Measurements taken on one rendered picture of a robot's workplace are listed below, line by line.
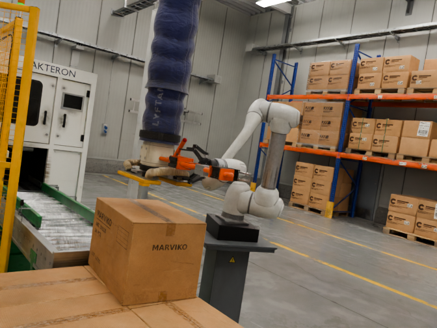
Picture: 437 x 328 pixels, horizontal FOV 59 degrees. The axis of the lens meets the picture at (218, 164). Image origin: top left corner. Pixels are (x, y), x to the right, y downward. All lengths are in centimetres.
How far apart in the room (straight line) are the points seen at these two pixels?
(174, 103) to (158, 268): 84
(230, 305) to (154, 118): 138
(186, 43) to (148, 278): 120
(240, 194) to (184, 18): 116
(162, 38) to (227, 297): 168
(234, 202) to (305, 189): 783
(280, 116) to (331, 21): 1036
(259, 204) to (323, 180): 756
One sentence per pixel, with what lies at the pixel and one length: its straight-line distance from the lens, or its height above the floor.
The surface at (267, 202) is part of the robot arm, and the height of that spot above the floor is 103.
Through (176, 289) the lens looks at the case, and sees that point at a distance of 207.
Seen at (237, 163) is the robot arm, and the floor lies 127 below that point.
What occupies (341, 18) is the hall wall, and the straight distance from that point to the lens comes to 1253.
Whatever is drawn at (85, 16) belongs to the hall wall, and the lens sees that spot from 1199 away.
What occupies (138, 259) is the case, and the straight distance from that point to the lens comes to 191.
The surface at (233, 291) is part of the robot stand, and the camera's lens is 274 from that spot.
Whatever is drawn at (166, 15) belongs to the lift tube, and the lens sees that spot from 215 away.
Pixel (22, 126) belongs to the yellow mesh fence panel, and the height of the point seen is 127.
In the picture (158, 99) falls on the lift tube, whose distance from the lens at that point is 208.
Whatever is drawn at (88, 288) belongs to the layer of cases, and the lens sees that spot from 215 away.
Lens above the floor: 135
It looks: 3 degrees down
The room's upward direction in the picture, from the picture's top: 9 degrees clockwise
